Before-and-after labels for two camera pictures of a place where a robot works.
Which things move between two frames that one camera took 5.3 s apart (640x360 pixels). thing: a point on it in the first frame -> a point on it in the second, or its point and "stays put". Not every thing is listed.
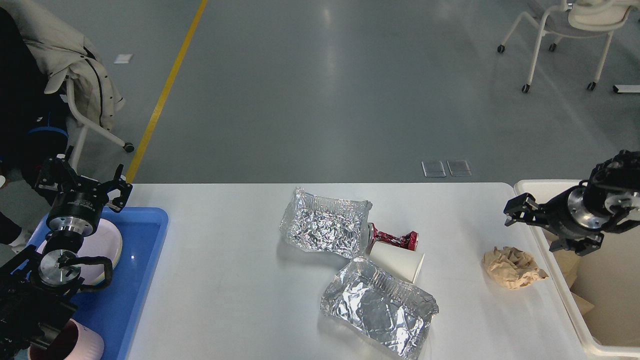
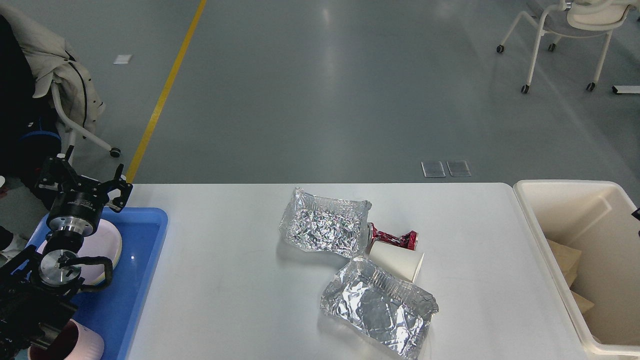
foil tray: (331, 225) stays put
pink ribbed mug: (74, 341) stays put
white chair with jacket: (85, 123) -> (114, 151)
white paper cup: (402, 263) stays put
